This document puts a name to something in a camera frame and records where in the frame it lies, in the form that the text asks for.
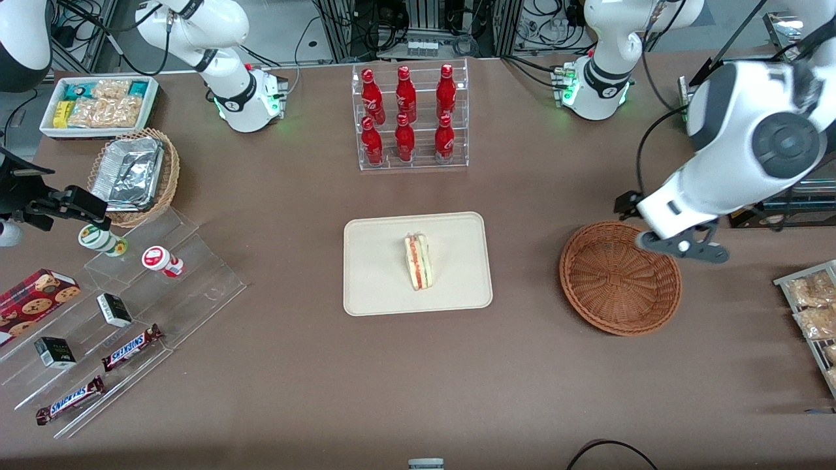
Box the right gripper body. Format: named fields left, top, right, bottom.
left=0, top=148, right=57, bottom=247

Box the triangular sandwich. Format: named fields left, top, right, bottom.
left=403, top=232, right=434, bottom=292

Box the large brown wicker basket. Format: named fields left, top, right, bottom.
left=559, top=221, right=684, bottom=337

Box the small light wicker basket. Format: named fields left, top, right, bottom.
left=86, top=127, right=181, bottom=229

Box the beige rectangular serving tray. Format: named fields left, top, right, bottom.
left=343, top=211, right=494, bottom=317

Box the green sunflower lidded jar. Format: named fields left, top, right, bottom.
left=78, top=223, right=129, bottom=258

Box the silver foil packet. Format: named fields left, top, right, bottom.
left=91, top=136, right=165, bottom=212

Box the white rectangular snack bin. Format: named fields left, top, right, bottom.
left=39, top=75, right=160, bottom=140

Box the red tartan cookie box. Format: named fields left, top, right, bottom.
left=0, top=268, right=82, bottom=347

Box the clear bag of crackers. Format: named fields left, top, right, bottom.
left=67, top=97, right=142, bottom=129
left=91, top=78, right=132, bottom=100

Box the red lidded small jar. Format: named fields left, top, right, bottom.
left=141, top=245, right=186, bottom=279

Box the small black carton box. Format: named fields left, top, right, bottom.
left=96, top=292, right=134, bottom=328
left=34, top=336, right=77, bottom=370

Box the black shelf unit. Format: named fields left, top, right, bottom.
left=728, top=173, right=836, bottom=230

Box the clear bag of brown snacks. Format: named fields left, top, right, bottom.
left=793, top=305, right=836, bottom=341
left=786, top=270, right=836, bottom=308

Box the clear acrylic tiered display stand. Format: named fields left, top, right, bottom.
left=0, top=206, right=248, bottom=439

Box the Snickers chocolate bar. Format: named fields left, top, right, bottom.
left=101, top=324, right=164, bottom=373
left=35, top=375, right=106, bottom=426

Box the black diagonal rod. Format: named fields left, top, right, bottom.
left=688, top=0, right=769, bottom=87

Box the red cola bottle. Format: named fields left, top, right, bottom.
left=361, top=116, right=385, bottom=166
left=434, top=114, right=456, bottom=165
left=396, top=65, right=418, bottom=125
left=394, top=113, right=417, bottom=163
left=361, top=68, right=387, bottom=125
left=436, top=63, right=458, bottom=122

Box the clear acrylic bottle rack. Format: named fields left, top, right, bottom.
left=351, top=58, right=470, bottom=172

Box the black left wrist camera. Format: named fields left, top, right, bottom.
left=613, top=191, right=646, bottom=221

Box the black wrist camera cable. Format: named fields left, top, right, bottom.
left=636, top=104, right=688, bottom=198

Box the metal wire snack tray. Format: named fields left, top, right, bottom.
left=773, top=259, right=836, bottom=400

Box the black cable loop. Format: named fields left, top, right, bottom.
left=564, top=439, right=661, bottom=470

